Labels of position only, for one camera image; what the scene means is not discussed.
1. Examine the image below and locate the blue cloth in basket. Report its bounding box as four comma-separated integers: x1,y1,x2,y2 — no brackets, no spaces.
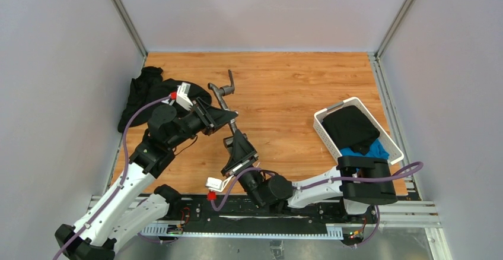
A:
339,139,390,159

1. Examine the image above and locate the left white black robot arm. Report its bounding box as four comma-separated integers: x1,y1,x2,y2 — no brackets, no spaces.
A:
54,97,238,259

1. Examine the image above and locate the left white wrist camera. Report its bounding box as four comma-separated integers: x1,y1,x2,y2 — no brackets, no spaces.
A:
176,82,193,111

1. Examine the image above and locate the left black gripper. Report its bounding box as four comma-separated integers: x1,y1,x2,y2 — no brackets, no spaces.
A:
167,97,238,150

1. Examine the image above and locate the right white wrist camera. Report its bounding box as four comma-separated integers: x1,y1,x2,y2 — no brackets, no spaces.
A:
205,176,234,192

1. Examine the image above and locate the white plastic basket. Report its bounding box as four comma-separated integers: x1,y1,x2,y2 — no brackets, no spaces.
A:
313,97,404,165

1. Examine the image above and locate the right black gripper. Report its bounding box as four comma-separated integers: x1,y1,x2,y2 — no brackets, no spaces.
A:
221,129,266,208

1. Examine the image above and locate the black cloth with white print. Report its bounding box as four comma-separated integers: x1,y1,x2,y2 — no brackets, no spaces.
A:
117,66,212,134

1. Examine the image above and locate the purple cable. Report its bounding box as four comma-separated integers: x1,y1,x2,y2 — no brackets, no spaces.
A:
52,91,177,260
207,161,425,213

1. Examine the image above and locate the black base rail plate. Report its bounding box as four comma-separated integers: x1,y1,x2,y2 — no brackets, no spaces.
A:
140,194,378,241

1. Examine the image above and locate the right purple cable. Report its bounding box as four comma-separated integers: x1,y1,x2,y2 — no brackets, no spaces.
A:
207,161,425,213

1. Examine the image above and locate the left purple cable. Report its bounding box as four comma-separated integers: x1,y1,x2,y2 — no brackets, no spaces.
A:
52,91,177,260

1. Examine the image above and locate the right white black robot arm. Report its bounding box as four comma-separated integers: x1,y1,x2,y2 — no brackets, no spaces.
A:
222,130,400,223

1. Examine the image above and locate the grey faucet with lever handle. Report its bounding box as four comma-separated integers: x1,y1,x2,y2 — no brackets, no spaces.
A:
208,69,235,110

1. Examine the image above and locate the black cloth in basket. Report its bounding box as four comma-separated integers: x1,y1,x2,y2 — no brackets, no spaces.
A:
321,106,380,154

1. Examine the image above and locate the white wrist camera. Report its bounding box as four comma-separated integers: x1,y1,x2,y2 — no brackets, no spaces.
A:
176,82,193,111
205,176,234,192

